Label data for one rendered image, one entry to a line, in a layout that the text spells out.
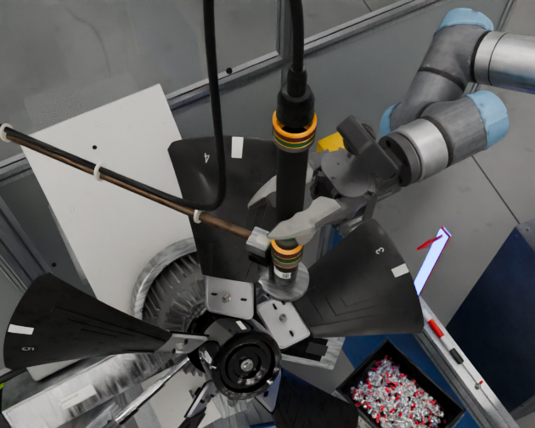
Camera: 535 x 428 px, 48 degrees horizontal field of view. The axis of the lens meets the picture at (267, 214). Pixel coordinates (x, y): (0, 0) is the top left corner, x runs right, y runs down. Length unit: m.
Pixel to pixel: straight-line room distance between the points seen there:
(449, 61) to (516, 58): 0.09
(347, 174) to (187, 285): 0.45
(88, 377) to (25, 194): 0.66
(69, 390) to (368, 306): 0.53
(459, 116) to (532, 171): 2.09
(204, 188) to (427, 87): 0.37
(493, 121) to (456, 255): 1.74
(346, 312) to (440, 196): 1.67
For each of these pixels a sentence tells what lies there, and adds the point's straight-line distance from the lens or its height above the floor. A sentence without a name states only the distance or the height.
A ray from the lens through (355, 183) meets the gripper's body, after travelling 0.73.
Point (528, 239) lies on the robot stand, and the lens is 1.45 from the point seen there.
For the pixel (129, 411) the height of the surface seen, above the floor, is 1.10.
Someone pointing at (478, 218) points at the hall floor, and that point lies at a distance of 2.67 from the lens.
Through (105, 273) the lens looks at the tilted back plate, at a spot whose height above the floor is 1.15.
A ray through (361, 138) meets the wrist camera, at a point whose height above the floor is 1.64.
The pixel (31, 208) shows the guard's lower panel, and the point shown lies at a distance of 1.69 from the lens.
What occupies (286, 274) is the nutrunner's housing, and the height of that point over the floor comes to 1.40.
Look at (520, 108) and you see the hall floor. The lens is 3.12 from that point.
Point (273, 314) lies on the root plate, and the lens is 1.05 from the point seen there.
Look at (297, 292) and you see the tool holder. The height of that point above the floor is 1.35.
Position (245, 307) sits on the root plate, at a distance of 0.98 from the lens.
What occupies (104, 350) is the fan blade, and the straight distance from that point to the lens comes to 1.00.
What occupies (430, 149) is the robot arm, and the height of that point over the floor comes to 1.56.
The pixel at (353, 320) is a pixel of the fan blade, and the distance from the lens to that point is 1.07.
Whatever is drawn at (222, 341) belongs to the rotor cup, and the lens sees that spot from 0.96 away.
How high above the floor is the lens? 2.16
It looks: 58 degrees down
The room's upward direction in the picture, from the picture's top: straight up
